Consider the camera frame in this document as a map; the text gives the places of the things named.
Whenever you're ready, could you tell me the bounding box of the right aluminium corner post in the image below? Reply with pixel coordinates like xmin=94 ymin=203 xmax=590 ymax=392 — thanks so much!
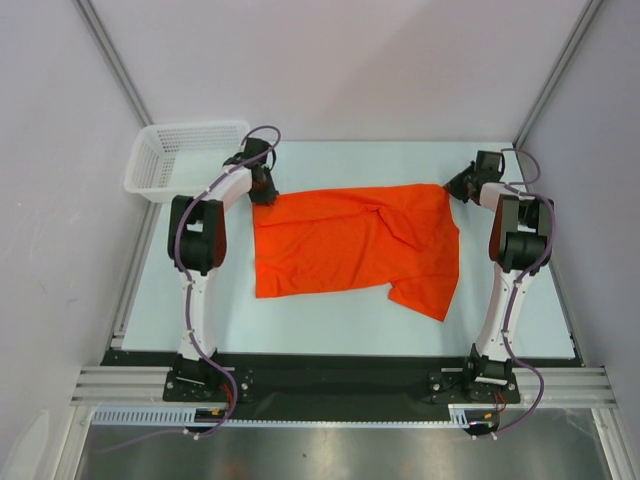
xmin=512 ymin=0 xmax=605 ymax=147

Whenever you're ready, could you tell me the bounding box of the white plastic mesh basket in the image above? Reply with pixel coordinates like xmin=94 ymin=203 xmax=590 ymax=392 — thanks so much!
xmin=124 ymin=120 xmax=250 ymax=203

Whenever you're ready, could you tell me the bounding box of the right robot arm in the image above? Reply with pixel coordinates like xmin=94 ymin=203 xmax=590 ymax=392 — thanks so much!
xmin=445 ymin=149 xmax=556 ymax=403

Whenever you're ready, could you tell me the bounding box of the slotted grey cable duct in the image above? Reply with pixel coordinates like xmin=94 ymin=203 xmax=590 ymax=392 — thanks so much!
xmin=92 ymin=406 xmax=495 ymax=429

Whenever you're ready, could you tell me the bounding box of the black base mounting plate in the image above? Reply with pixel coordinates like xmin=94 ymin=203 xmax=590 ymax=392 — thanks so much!
xmin=99 ymin=349 xmax=584 ymax=422

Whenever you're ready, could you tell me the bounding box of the orange t shirt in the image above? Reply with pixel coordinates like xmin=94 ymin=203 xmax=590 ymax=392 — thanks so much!
xmin=253 ymin=184 xmax=460 ymax=321

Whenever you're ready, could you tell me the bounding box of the left aluminium corner post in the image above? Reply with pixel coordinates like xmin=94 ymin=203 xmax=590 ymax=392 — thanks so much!
xmin=72 ymin=0 xmax=153 ymax=127

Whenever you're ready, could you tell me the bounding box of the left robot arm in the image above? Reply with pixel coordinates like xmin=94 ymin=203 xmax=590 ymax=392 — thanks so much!
xmin=163 ymin=135 xmax=279 ymax=402

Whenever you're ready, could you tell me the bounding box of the aluminium extrusion rail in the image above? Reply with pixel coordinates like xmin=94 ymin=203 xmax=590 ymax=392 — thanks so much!
xmin=71 ymin=366 xmax=617 ymax=409

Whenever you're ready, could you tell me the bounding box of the aluminium corner post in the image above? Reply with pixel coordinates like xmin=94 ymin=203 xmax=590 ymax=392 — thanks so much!
xmin=72 ymin=0 xmax=153 ymax=127
xmin=512 ymin=0 xmax=605 ymax=147

